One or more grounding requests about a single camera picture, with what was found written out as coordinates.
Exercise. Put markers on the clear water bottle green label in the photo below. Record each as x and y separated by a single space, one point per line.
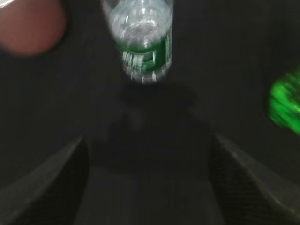
142 31

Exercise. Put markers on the red-brown ceramic mug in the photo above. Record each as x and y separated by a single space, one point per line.
31 27

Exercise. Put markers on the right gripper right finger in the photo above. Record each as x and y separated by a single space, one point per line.
248 192

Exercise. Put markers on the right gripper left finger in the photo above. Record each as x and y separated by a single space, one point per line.
52 193

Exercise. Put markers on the bright green object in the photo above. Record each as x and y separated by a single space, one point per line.
284 101

